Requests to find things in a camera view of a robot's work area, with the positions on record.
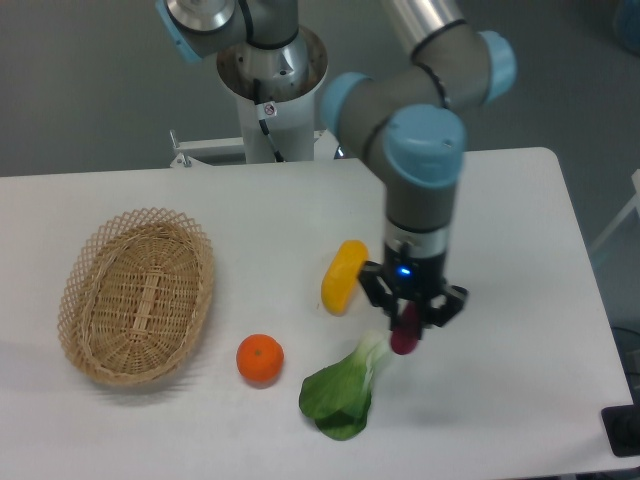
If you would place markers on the black device at table edge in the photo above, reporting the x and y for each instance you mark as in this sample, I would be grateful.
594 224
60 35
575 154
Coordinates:
622 429

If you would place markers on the white metal base frame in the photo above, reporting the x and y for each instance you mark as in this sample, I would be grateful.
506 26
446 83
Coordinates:
231 151

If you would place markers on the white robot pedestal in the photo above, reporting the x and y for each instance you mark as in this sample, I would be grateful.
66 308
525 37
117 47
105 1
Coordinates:
275 92

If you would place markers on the orange mandarin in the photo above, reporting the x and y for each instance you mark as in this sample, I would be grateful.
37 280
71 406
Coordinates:
259 359

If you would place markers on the purple sweet potato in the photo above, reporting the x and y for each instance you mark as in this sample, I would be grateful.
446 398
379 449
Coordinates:
406 333

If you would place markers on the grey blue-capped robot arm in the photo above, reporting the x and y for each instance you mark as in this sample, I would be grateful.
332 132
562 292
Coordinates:
405 130

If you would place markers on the woven wicker basket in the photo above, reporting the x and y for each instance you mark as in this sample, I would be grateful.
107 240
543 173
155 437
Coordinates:
137 297

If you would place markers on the green bok choy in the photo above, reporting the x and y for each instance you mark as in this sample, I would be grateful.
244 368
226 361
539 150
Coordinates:
338 397

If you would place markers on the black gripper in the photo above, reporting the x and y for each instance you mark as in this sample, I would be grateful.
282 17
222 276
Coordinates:
418 280

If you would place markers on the yellow bell pepper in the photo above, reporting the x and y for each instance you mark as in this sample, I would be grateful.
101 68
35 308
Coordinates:
341 277

